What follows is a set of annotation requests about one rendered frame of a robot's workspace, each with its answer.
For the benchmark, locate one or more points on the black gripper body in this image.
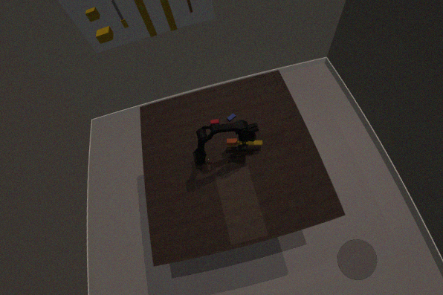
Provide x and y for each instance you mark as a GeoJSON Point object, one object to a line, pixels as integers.
{"type": "Point", "coordinates": [243, 147]}

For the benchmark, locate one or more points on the blue flat bar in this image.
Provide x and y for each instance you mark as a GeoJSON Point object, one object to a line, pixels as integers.
{"type": "Point", "coordinates": [231, 116]}

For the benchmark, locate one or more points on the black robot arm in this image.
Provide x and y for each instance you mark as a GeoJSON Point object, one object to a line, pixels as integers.
{"type": "Point", "coordinates": [240, 127]}

